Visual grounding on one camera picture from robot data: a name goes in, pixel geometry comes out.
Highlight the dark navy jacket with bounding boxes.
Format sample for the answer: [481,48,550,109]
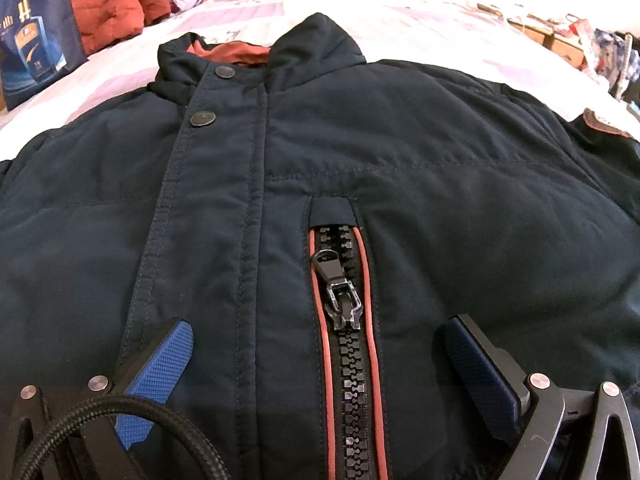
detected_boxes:
[0,12,640,480]

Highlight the white and purple bed sheet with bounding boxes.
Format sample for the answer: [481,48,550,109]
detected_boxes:
[0,0,640,161]

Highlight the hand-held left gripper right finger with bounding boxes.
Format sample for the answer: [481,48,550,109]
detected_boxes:
[437,314,640,480]

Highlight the red quilted cushion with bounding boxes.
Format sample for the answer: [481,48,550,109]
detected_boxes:
[69,0,173,56]

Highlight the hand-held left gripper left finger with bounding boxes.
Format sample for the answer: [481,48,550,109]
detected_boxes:
[0,315,196,480]

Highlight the wooden nightstand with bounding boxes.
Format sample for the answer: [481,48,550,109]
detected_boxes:
[477,2,601,68]

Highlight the blue shopping bag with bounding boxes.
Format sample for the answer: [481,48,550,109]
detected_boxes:
[0,0,90,111]

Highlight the black braided cable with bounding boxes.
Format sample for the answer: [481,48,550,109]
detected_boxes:
[42,397,173,480]

